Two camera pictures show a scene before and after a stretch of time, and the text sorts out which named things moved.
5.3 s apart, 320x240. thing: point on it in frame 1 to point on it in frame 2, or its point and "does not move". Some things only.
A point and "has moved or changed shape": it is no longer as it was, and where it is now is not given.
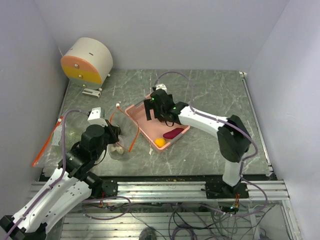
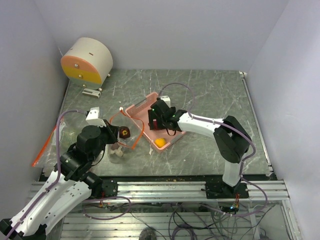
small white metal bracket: (91, 92) does not move
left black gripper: (113, 131) does not move
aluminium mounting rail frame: (182, 210) does not move
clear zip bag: (129, 129) has moved or changed shape
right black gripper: (149, 104) to (152, 115)
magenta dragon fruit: (172, 133) to (155, 125)
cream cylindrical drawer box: (87, 63) does not move
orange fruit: (160, 142) does not move
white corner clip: (242, 74) does not move
